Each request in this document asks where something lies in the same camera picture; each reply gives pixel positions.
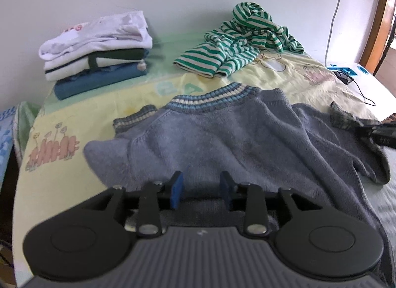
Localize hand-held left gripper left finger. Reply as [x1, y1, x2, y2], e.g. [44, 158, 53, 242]
[107, 170, 184, 235]

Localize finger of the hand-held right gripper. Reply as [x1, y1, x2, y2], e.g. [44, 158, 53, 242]
[356, 122, 396, 149]

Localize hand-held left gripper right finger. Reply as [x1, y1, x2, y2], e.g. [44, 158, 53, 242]
[219, 171, 299, 235]

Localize grey knit sweater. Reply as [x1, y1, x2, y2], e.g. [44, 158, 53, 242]
[83, 83, 391, 285]

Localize white side table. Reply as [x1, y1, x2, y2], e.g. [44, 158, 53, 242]
[325, 60, 396, 115]

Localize black pole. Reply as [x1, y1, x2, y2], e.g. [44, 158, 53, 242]
[384, 16, 396, 66]

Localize yellow printed bed sheet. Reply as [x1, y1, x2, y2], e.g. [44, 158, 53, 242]
[12, 40, 396, 288]

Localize blue folded garment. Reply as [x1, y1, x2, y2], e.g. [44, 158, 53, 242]
[53, 62, 148, 101]

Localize green white striped shirt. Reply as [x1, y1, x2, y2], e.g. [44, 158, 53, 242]
[173, 2, 305, 79]

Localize white folded shirt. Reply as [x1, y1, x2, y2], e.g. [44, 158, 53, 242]
[38, 11, 153, 61]

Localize blue patterned cloth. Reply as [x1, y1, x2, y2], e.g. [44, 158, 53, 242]
[0, 102, 22, 165]

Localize black power adapter with cable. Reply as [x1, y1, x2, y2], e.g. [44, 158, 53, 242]
[334, 70, 376, 106]

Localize wooden door frame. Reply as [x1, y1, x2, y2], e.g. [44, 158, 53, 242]
[360, 0, 396, 76]

